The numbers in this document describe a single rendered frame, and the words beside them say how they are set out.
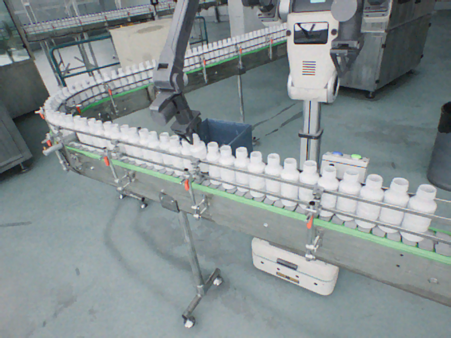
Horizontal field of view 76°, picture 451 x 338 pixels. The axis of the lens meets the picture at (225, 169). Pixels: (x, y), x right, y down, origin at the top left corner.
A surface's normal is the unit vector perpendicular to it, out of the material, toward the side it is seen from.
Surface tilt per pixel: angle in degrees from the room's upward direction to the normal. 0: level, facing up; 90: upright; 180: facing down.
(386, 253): 90
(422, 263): 90
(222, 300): 0
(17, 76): 90
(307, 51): 90
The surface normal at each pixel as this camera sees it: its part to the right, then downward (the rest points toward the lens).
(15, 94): 0.85, 0.21
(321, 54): -0.51, 0.52
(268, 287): -0.11, -0.83
